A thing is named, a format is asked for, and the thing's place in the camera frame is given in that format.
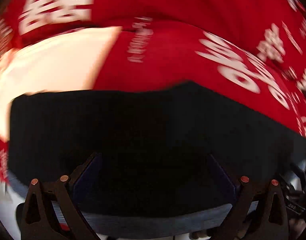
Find black pants grey waistband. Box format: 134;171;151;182
8;82;306;239

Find red blanket white characters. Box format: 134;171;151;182
0;0;306;181

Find white cloth sheet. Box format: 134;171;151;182
0;27;122;142

